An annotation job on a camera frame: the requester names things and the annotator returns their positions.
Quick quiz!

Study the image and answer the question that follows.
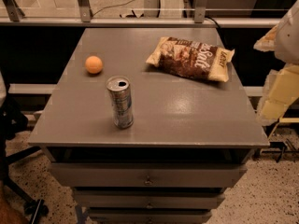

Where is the brown white chip bag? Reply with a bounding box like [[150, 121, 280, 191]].
[[146, 36, 235, 82]]

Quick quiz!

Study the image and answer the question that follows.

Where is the grey drawer cabinet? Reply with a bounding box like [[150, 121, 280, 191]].
[[27, 27, 271, 224]]

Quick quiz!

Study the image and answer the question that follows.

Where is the silver blue redbull can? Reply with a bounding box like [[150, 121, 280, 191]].
[[106, 76, 134, 129]]

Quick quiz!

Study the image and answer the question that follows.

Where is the floor cable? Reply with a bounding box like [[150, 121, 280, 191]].
[[92, 0, 169, 18]]

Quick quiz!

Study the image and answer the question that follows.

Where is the metal railing frame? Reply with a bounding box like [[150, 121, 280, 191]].
[[0, 0, 299, 29]]

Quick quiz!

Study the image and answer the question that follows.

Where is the orange fruit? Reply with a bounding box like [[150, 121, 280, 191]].
[[85, 56, 103, 74]]

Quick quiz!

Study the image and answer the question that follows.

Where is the yellow metal stand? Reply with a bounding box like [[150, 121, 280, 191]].
[[254, 117, 299, 163]]

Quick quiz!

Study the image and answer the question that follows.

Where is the bottom grey drawer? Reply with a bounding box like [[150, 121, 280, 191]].
[[89, 209, 211, 224]]

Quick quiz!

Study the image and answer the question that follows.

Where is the grey drawer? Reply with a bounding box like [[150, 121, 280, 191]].
[[89, 209, 211, 224], [50, 163, 247, 188], [74, 190, 225, 209]]

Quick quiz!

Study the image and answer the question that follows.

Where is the black office chair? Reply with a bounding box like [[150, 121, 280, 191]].
[[0, 95, 49, 224]]

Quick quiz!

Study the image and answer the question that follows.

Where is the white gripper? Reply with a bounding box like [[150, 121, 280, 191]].
[[253, 0, 299, 126]]

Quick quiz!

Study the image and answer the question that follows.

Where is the top grey drawer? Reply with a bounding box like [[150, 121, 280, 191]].
[[50, 163, 247, 188]]

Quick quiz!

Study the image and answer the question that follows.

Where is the middle grey drawer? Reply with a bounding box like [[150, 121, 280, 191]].
[[74, 190, 225, 209]]

